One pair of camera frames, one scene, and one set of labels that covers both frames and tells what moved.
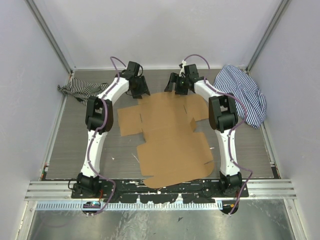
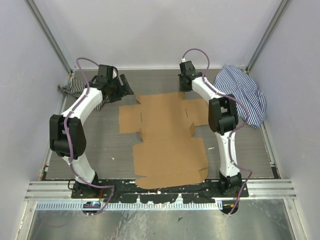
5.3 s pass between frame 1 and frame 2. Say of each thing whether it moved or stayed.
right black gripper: moved
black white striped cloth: stayed
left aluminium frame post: stayed
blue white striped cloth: stayed
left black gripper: moved
